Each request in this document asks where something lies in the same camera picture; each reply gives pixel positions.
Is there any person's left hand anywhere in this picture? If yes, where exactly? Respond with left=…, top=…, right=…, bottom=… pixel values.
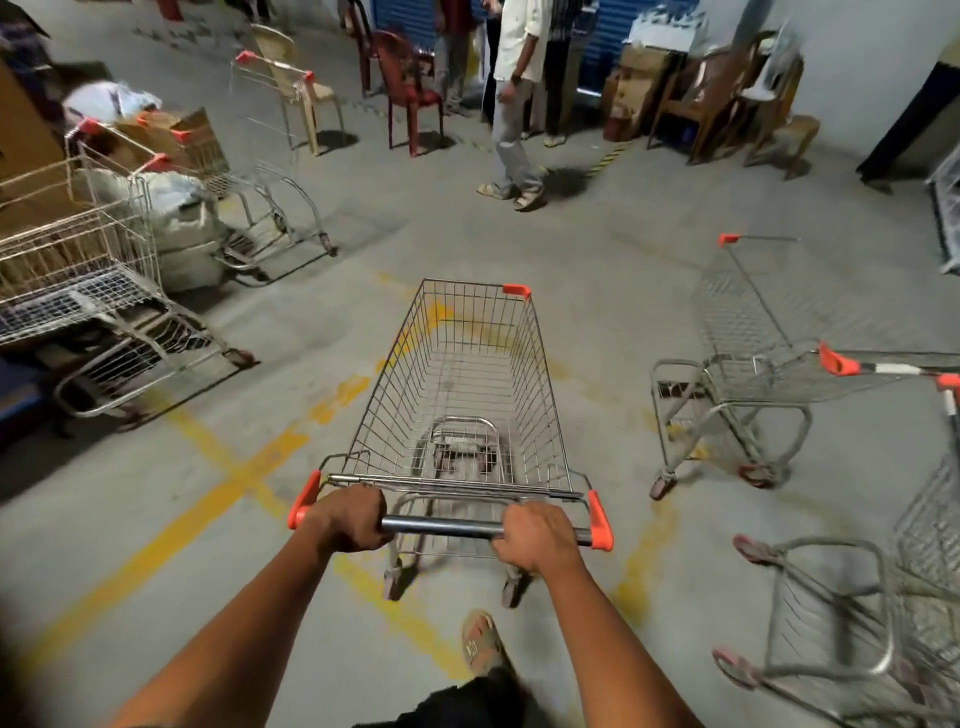
left=299, top=483, right=393, bottom=560

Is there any person's right hand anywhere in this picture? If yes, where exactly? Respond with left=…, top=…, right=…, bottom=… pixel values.
left=491, top=500, right=586, bottom=583

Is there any person's right forearm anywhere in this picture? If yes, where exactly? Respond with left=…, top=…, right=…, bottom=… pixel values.
left=536, top=562, right=706, bottom=728

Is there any person's left forearm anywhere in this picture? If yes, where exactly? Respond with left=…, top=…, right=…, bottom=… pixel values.
left=108, top=536, right=339, bottom=728

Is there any person's right sandalled foot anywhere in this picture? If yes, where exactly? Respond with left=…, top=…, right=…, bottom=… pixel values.
left=461, top=608, right=519, bottom=680

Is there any large white woven sack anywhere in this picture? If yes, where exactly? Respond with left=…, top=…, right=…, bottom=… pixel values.
left=93, top=170, right=235, bottom=295

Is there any small open cardboard box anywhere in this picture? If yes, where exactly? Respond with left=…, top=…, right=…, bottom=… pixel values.
left=112, top=107, right=230, bottom=180

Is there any beige plastic chair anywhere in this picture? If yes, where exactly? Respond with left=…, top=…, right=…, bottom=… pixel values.
left=249, top=22, right=349, bottom=157

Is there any red plastic chair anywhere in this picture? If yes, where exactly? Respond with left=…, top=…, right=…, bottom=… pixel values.
left=343, top=0, right=378, bottom=97
left=371, top=29, right=446, bottom=160

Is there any brown wooden chair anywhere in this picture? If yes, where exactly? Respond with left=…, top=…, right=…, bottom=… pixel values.
left=646, top=44, right=755, bottom=168

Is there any white plastic bag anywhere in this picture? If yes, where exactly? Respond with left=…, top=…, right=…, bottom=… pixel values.
left=62, top=80, right=164, bottom=127

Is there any white plastic chair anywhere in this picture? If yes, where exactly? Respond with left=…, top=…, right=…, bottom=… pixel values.
left=738, top=18, right=805, bottom=106

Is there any blue roller shutter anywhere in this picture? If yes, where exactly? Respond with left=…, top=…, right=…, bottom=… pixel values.
left=372, top=0, right=440, bottom=54
left=577, top=0, right=706, bottom=99

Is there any brown printed cardboard box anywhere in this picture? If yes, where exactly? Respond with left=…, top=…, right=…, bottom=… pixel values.
left=0, top=59, right=73, bottom=226

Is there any wrapped pack of bottles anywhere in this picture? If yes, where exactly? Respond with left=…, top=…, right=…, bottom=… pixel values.
left=628, top=3, right=710, bottom=55

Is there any dark leaning board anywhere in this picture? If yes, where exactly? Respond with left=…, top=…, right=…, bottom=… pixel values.
left=857, top=59, right=960, bottom=187

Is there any white wire rack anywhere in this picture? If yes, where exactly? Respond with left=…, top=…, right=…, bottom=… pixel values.
left=926, top=142, right=960, bottom=277

